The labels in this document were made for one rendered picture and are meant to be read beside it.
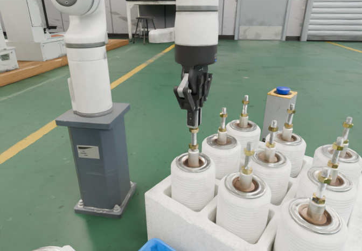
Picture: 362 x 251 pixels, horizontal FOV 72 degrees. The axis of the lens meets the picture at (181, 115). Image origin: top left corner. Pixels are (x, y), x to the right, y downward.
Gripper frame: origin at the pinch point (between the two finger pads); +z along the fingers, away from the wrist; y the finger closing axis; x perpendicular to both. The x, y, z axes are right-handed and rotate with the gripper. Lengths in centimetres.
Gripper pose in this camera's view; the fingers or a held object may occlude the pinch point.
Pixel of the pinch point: (194, 117)
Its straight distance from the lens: 49.0
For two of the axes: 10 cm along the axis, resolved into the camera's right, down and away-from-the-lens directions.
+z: 0.0, 9.2, 3.9
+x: -8.9, -1.8, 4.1
